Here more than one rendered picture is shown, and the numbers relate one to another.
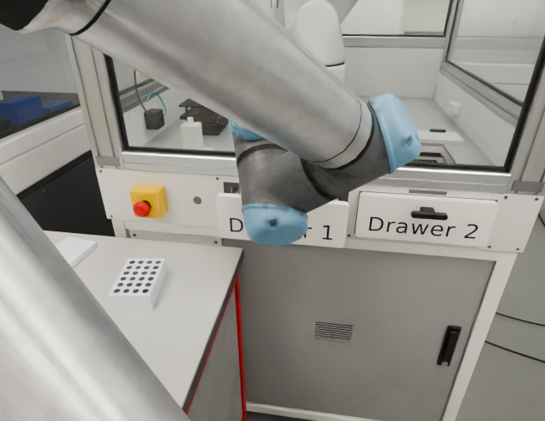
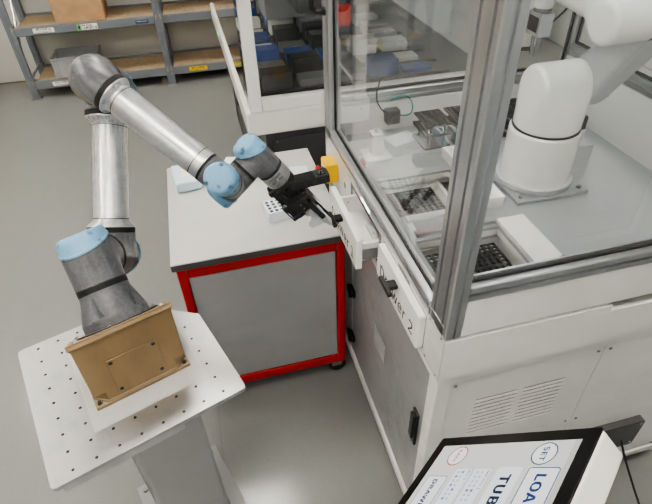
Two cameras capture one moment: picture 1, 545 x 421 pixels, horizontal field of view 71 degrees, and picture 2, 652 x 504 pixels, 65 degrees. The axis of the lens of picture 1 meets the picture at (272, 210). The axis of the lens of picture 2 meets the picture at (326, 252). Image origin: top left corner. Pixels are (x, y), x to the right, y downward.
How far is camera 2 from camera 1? 1.27 m
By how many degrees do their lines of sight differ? 56
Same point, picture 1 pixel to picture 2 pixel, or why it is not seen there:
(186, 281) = (298, 224)
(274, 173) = not seen: hidden behind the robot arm
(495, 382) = not seen: outside the picture
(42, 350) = (99, 168)
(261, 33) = (142, 126)
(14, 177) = not seen: hidden behind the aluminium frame
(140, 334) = (251, 227)
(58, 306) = (106, 162)
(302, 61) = (158, 136)
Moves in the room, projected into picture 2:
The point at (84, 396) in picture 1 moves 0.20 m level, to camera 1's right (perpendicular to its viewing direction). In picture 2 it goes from (99, 180) to (107, 223)
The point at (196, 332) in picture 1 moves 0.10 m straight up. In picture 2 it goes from (262, 243) to (258, 219)
